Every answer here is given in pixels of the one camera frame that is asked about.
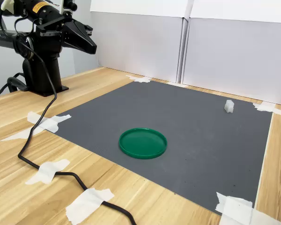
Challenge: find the dark grey mat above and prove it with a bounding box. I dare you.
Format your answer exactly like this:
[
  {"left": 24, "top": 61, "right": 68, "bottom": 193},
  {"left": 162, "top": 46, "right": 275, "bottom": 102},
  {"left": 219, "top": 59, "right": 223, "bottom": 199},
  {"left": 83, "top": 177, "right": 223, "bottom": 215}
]
[{"left": 52, "top": 80, "right": 274, "bottom": 216}]

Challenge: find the round green lid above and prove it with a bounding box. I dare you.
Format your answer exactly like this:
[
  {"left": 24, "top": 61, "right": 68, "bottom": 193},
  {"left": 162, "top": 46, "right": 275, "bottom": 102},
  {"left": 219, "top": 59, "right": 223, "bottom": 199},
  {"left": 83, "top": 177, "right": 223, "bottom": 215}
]
[{"left": 118, "top": 127, "right": 168, "bottom": 160}]

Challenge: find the white camera box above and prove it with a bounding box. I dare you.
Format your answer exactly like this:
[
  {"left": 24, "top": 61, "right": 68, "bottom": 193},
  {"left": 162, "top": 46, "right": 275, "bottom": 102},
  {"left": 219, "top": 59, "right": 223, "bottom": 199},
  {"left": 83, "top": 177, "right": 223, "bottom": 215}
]
[{"left": 60, "top": 0, "right": 78, "bottom": 12}]

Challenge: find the white tape piece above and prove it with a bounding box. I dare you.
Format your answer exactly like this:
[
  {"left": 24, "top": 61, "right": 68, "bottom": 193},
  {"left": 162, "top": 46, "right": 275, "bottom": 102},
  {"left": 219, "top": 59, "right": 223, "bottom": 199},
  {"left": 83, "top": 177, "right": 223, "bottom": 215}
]
[
  {"left": 126, "top": 74, "right": 153, "bottom": 84},
  {"left": 214, "top": 191, "right": 281, "bottom": 225},
  {"left": 65, "top": 187, "right": 115, "bottom": 225},
  {"left": 0, "top": 111, "right": 72, "bottom": 143},
  {"left": 252, "top": 102, "right": 281, "bottom": 118},
  {"left": 25, "top": 158, "right": 71, "bottom": 186},
  {"left": 167, "top": 82, "right": 188, "bottom": 89}
]

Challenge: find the small white plastic terminal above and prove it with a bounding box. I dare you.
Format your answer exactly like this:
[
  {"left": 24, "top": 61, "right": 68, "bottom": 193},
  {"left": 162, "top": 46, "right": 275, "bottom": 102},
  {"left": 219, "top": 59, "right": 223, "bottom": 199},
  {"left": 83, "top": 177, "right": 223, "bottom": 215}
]
[{"left": 224, "top": 99, "right": 235, "bottom": 113}]

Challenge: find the thick black base cable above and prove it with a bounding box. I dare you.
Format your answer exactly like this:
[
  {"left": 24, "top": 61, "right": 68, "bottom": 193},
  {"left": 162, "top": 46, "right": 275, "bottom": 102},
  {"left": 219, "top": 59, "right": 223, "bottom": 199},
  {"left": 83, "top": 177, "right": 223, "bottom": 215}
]
[{"left": 0, "top": 72, "right": 29, "bottom": 105}]

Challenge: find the black camera cable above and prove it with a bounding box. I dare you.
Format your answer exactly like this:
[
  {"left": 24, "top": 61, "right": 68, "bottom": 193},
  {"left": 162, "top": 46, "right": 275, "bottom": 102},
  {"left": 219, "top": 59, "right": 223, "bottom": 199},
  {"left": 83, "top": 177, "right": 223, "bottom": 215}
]
[{"left": 14, "top": 17, "right": 138, "bottom": 225}]

